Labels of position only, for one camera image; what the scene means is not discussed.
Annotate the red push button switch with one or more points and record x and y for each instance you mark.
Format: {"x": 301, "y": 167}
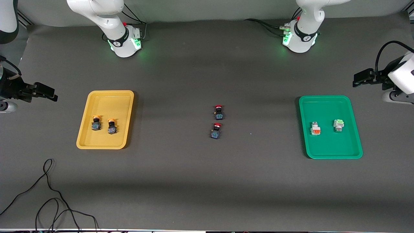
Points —
{"x": 219, "y": 115}
{"x": 215, "y": 134}

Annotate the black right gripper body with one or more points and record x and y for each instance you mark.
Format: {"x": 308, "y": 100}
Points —
{"x": 11, "y": 89}

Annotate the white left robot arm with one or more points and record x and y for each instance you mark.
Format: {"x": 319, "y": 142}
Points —
{"x": 307, "y": 19}

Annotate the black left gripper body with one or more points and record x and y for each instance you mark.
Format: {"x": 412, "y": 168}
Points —
{"x": 380, "y": 79}

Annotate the white button with green block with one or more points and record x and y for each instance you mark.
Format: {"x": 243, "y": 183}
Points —
{"x": 338, "y": 123}

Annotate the aluminium frame rail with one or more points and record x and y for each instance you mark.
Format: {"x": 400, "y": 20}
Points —
{"x": 26, "y": 20}
{"x": 410, "y": 12}

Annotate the yellow push button switch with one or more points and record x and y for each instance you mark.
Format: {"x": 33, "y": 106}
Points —
{"x": 112, "y": 130}
{"x": 95, "y": 126}

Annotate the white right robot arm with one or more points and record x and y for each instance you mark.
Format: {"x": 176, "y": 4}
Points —
{"x": 106, "y": 19}

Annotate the white button with orange block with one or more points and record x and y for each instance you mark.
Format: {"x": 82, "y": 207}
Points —
{"x": 315, "y": 131}

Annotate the dark grey table mat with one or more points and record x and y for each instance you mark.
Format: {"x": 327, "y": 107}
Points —
{"x": 207, "y": 194}

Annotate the green plastic tray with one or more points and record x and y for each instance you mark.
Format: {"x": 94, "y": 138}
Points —
{"x": 326, "y": 145}

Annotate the yellow plastic tray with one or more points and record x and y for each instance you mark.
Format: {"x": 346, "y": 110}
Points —
{"x": 110, "y": 106}

